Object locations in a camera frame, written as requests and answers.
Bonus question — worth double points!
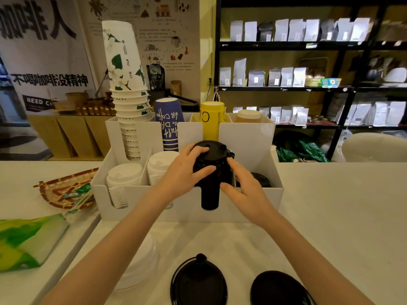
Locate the person's right hand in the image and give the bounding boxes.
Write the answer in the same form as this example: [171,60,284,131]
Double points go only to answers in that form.
[219,157,280,228]

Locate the person's left hand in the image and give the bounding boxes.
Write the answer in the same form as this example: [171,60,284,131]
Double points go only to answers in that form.
[151,144,217,207]

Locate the stack of black cup lids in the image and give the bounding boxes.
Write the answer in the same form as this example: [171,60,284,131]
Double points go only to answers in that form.
[192,140,236,211]

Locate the person's right forearm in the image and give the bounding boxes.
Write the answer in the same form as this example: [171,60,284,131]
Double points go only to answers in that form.
[254,214,376,305]

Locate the person's left forearm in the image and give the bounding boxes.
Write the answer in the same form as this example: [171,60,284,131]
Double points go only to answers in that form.
[38,187,174,305]

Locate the stack of white cup lids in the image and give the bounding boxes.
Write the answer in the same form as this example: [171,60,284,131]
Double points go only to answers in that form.
[106,162,144,209]
[146,151,180,209]

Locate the white compartment organizer box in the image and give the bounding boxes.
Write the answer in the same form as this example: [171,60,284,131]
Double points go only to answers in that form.
[91,112,284,223]

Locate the stack of yellow paper cups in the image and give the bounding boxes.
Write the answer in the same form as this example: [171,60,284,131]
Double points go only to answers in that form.
[199,101,226,142]

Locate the stack of blue paper cups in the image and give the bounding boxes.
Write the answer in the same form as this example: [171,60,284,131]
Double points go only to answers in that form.
[154,98,185,152]

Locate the stack of brown paper cups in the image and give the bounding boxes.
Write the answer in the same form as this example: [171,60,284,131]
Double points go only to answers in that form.
[236,109,262,123]

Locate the green plastic bag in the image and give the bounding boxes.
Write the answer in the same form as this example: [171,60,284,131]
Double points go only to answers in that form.
[275,139,330,163]

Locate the row of silver coffee bags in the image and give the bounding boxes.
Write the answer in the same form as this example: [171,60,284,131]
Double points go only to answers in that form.
[230,18,373,42]
[344,101,407,128]
[232,105,310,127]
[219,58,308,88]

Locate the black cup lid with plug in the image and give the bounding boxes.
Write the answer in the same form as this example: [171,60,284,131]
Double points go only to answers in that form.
[170,253,228,305]

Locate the black coffee bag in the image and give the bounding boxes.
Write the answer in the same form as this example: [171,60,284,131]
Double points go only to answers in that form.
[146,64,166,91]

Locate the pile of white domed lids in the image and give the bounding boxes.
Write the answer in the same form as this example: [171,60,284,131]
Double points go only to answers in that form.
[114,233,159,291]

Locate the row of brown packets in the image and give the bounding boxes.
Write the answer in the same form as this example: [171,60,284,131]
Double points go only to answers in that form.
[76,98,117,117]

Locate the green sachets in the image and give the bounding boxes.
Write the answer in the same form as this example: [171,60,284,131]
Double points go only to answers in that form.
[62,183,93,201]

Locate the stack of floral paper cups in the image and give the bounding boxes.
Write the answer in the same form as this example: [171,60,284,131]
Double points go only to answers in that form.
[102,20,152,161]

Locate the cardboard display stand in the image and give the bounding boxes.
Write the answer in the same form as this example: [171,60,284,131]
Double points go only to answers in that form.
[27,114,116,159]

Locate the illustrated coffee poster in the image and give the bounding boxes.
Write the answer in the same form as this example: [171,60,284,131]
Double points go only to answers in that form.
[76,0,201,103]

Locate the woven bamboo tray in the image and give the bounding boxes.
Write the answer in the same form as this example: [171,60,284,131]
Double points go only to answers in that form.
[33,168,100,209]

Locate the black shelf unit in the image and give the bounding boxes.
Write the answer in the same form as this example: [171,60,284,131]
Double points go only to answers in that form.
[214,0,407,161]

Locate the green yellow packet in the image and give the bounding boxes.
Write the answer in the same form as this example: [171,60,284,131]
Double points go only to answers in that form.
[0,213,71,273]

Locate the white poster with black lettering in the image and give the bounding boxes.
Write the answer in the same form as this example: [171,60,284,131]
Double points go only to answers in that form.
[0,0,97,113]

